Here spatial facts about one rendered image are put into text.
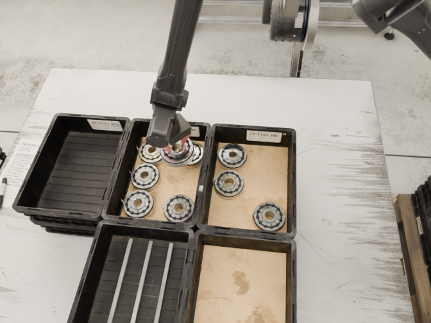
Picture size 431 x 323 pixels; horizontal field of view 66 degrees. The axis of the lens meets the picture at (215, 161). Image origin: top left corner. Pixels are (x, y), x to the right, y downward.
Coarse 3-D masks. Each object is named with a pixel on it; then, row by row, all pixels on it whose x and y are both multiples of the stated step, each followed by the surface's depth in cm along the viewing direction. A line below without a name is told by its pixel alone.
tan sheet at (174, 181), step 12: (168, 168) 123; (180, 168) 122; (168, 180) 120; (180, 180) 120; (192, 180) 120; (156, 192) 118; (168, 192) 118; (180, 192) 117; (192, 192) 117; (156, 204) 115; (156, 216) 113
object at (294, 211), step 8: (240, 128) 118; (248, 128) 118; (256, 128) 118; (264, 128) 117; (272, 128) 117; (280, 128) 117; (288, 128) 117; (208, 144) 115; (208, 152) 114; (208, 160) 112; (208, 168) 110; (200, 200) 104; (200, 208) 103; (200, 216) 102; (296, 216) 100; (200, 224) 100; (296, 224) 99; (232, 232) 99; (240, 232) 98; (248, 232) 98; (256, 232) 98; (264, 232) 99; (272, 232) 98; (280, 232) 98; (296, 232) 98
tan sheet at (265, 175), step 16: (224, 144) 127; (240, 144) 127; (256, 160) 122; (272, 160) 122; (256, 176) 119; (272, 176) 119; (256, 192) 116; (272, 192) 115; (224, 208) 113; (240, 208) 113; (208, 224) 111; (224, 224) 110; (240, 224) 110
